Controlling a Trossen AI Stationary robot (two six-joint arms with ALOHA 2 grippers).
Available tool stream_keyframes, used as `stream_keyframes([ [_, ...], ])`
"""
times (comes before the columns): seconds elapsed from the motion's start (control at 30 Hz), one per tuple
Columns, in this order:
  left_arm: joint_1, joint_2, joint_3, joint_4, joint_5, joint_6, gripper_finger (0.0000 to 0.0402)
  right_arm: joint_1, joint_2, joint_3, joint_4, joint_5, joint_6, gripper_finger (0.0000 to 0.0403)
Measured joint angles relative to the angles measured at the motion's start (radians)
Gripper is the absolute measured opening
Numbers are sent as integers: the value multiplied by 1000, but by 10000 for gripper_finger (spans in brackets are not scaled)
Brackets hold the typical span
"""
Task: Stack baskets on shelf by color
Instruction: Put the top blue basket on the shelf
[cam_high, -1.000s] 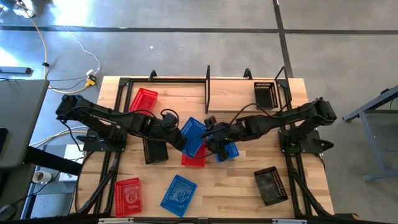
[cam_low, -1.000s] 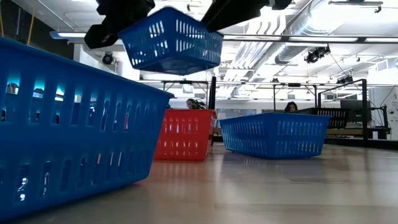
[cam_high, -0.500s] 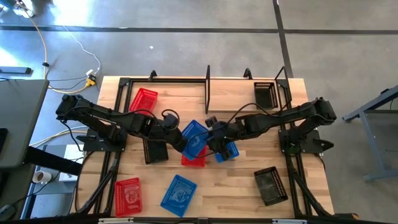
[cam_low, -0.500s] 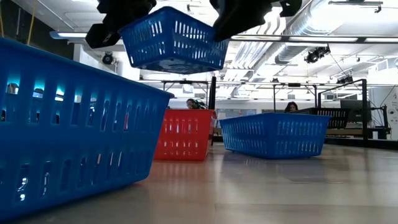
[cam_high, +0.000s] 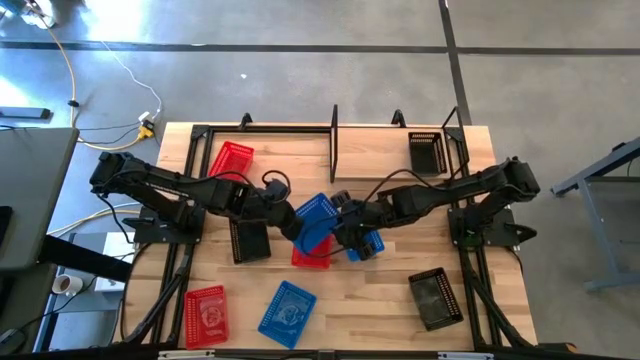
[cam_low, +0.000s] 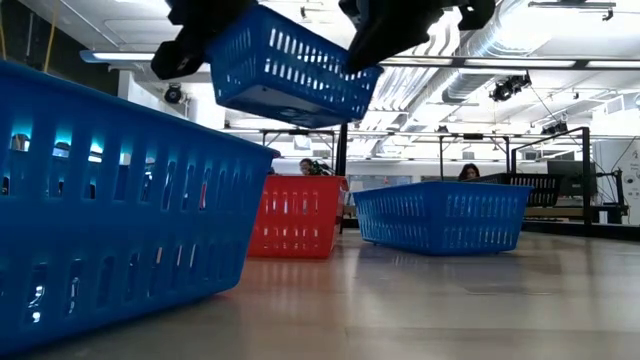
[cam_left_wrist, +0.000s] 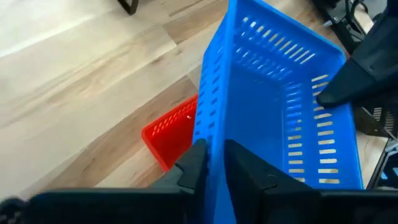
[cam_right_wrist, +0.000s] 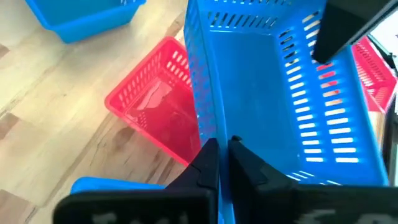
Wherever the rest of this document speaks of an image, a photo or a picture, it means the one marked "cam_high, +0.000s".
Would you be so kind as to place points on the black plastic basket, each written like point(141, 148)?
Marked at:
point(250, 242)
point(427, 155)
point(435, 299)

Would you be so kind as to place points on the wooden shelf with black frame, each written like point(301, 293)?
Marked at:
point(370, 155)

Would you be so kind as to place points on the yellow and white power plug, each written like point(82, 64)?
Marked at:
point(146, 131)

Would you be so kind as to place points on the black flat bar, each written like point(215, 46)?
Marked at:
point(25, 113)

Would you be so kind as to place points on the blue plastic basket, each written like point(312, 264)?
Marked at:
point(287, 313)
point(377, 244)
point(315, 220)

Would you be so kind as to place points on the grey desk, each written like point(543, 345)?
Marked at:
point(35, 190)

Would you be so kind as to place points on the white paper cup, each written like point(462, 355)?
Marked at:
point(65, 285)

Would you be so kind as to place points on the red plastic basket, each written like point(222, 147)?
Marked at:
point(231, 159)
point(312, 261)
point(206, 316)

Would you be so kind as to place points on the white floor box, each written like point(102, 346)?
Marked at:
point(42, 17)

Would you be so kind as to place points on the black beam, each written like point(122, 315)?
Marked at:
point(85, 259)

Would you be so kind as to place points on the black metal rig frame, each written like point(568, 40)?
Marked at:
point(270, 129)

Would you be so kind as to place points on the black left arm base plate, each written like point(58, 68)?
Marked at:
point(150, 232)

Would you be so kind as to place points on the white label strip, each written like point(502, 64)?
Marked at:
point(466, 356)
point(186, 354)

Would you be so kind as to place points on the black flat device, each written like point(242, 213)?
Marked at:
point(4, 225)

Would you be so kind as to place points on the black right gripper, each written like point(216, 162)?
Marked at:
point(370, 215)

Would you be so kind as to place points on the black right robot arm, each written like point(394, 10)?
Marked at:
point(430, 197)

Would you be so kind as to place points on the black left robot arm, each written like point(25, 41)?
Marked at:
point(200, 192)

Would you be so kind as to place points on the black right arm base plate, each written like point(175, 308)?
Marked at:
point(502, 232)

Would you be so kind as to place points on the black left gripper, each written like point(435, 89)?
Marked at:
point(265, 212)

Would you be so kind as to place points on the grey-blue metal stand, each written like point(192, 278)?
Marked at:
point(600, 232)

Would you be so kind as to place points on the dark computer mouse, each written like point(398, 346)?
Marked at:
point(11, 341)

